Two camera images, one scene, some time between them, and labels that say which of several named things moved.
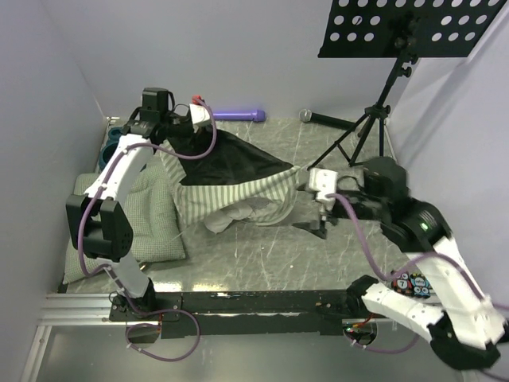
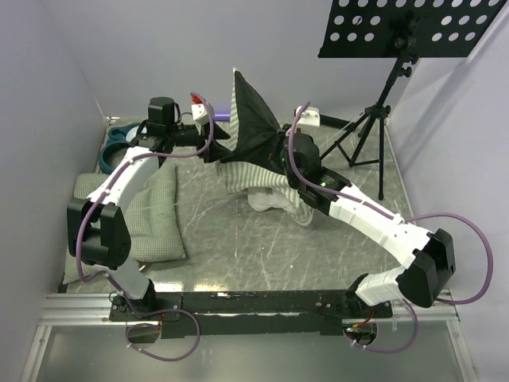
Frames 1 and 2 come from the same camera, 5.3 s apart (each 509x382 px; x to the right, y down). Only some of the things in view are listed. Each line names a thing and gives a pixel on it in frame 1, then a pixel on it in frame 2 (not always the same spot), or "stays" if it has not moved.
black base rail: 241,313 stays
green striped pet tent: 220,181 to 251,160
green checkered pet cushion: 152,207 stays
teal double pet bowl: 106,152 stays
